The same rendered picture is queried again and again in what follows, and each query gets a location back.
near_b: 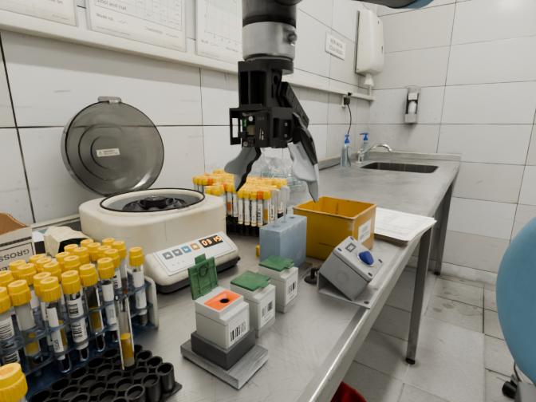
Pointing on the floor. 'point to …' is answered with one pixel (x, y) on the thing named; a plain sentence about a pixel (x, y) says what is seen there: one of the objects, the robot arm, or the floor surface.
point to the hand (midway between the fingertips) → (275, 196)
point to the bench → (274, 368)
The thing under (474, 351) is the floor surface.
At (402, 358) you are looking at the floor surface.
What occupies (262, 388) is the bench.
